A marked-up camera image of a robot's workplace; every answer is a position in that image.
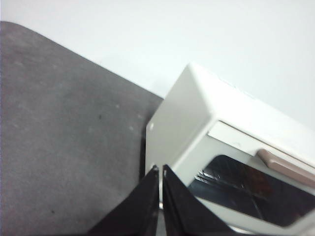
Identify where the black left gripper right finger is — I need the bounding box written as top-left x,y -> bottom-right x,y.
162,164 -> 237,236

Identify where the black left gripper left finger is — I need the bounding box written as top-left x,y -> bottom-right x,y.
87,164 -> 159,236

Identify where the glass oven door with handle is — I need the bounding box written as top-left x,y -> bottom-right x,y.
188,121 -> 315,236

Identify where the white Toshiba toaster oven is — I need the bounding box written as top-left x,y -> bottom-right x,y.
145,61 -> 315,236

